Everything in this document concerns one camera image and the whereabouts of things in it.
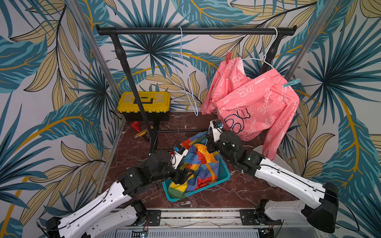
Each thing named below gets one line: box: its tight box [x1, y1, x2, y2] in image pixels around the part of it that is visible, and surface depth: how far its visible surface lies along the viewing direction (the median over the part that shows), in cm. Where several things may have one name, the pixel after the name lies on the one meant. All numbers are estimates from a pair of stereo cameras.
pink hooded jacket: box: [200, 57, 300, 161], surface depth 67 cm
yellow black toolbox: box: [117, 91, 172, 122], surface depth 104 cm
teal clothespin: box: [282, 78, 302, 88], surface depth 56 cm
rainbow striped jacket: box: [167, 131, 220, 199], surface depth 73 cm
